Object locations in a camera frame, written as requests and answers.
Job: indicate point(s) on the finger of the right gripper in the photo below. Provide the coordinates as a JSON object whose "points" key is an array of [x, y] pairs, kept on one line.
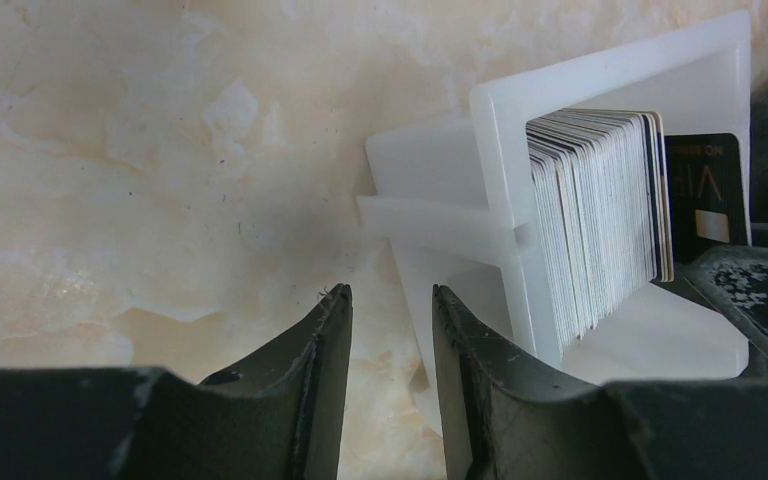
{"points": [[734, 281]]}

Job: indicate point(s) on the stack of grey cards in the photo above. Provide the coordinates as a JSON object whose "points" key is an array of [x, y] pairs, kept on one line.
{"points": [[603, 207]]}

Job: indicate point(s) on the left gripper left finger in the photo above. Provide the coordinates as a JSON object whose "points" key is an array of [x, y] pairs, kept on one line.
{"points": [[275, 414]]}

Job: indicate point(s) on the black VIP credit card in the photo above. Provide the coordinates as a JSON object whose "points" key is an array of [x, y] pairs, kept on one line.
{"points": [[706, 194]]}

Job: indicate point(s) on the white translucent plastic card box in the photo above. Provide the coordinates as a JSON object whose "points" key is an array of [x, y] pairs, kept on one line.
{"points": [[455, 197]]}

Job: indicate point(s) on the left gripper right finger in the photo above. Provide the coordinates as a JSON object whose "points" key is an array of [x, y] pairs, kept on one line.
{"points": [[507, 415]]}

